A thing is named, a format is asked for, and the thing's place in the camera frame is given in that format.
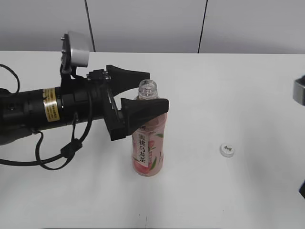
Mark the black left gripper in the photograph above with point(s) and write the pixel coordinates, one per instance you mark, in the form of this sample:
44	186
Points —
92	98

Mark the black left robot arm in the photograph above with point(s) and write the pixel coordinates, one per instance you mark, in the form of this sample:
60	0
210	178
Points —
25	112

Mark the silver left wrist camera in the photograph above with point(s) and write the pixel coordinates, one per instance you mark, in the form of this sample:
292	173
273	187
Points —
75	51

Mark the white bottle cap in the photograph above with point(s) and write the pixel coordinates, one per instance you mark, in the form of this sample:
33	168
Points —
227	150

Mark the pink peach tea bottle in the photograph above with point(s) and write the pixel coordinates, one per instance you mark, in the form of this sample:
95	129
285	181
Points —
147	142

